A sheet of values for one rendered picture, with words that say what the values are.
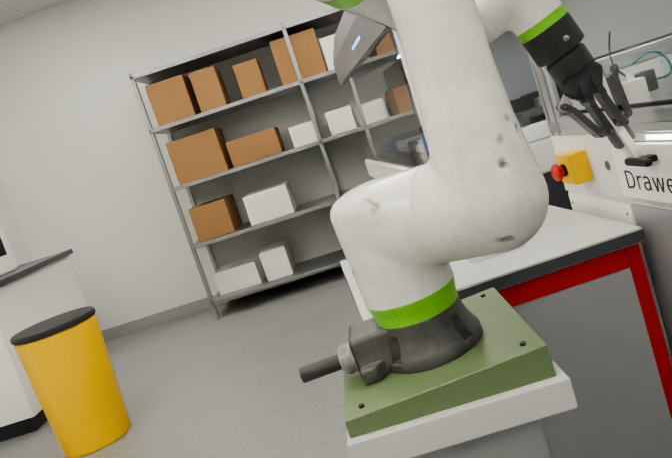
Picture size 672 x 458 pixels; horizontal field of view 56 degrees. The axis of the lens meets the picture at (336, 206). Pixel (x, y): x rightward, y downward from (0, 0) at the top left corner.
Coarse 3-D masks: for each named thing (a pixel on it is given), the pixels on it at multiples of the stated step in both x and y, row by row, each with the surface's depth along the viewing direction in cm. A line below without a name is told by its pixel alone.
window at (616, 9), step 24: (576, 0) 128; (600, 0) 119; (624, 0) 112; (648, 0) 105; (600, 24) 122; (624, 24) 114; (648, 24) 107; (600, 48) 125; (624, 48) 117; (648, 48) 109; (624, 72) 119; (648, 72) 112; (648, 96) 114
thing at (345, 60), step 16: (352, 16) 247; (336, 32) 345; (352, 32) 254; (368, 32) 218; (384, 32) 193; (336, 48) 339; (368, 48) 228; (400, 48) 187; (336, 64) 351; (352, 64) 285; (416, 112) 369; (528, 128) 191; (544, 128) 192; (544, 144) 192; (368, 160) 359; (544, 160) 193; (544, 176) 195; (560, 192) 196
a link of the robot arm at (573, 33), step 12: (564, 24) 107; (576, 24) 109; (540, 36) 108; (552, 36) 108; (564, 36) 107; (576, 36) 108; (528, 48) 111; (540, 48) 109; (552, 48) 108; (564, 48) 108; (540, 60) 111; (552, 60) 109
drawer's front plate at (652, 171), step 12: (636, 144) 117; (648, 144) 113; (660, 144) 109; (624, 156) 122; (660, 156) 110; (624, 168) 124; (636, 168) 119; (648, 168) 115; (660, 168) 111; (624, 180) 125; (636, 180) 121; (660, 180) 112; (624, 192) 127; (636, 192) 122; (648, 192) 118; (660, 192) 114
